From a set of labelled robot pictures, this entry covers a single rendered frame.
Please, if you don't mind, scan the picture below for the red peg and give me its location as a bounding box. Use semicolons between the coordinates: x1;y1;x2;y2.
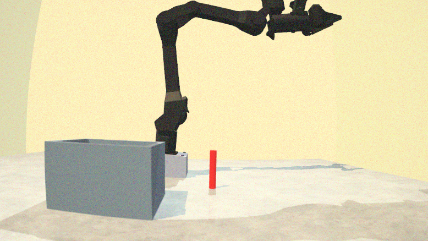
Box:
209;150;217;189

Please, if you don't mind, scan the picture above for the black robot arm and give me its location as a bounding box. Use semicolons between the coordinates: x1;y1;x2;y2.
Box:
155;0;289;155

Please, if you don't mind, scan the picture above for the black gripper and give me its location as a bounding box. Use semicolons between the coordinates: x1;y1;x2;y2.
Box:
287;4;342;36

